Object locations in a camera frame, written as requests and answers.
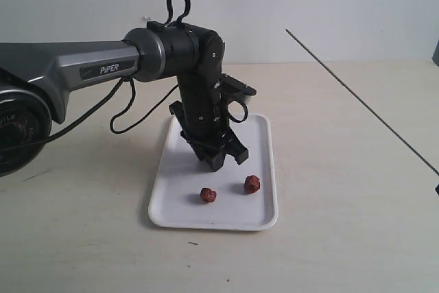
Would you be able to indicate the thin metal skewer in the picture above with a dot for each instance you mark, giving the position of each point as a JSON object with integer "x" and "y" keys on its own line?
{"x": 362, "y": 102}

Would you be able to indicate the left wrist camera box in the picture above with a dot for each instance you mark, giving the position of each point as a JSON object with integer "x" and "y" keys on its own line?
{"x": 233, "y": 90}

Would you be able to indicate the white plastic tray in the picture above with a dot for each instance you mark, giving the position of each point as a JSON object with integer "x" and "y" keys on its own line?
{"x": 175, "y": 200}

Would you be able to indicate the brown date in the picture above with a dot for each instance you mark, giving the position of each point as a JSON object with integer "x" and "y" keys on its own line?
{"x": 208, "y": 195}
{"x": 252, "y": 184}

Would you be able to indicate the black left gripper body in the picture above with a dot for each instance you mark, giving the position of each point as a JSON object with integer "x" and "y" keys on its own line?
{"x": 211, "y": 132}

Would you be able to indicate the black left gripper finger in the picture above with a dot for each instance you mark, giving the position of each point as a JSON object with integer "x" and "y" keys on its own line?
{"x": 215, "y": 160}

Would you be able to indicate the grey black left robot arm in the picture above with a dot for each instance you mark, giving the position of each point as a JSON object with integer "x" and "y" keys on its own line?
{"x": 37, "y": 79}

